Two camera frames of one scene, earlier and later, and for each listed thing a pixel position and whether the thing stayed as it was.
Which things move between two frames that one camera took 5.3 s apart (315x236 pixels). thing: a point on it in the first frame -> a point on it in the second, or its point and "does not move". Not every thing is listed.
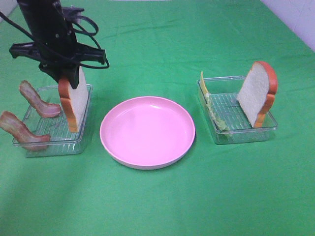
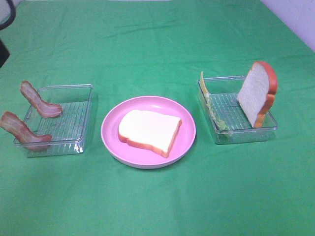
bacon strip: (10, 122) does not move
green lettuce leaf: (221, 126) does not move
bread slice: (74, 101) -> (158, 131)
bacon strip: (45, 109) does not move
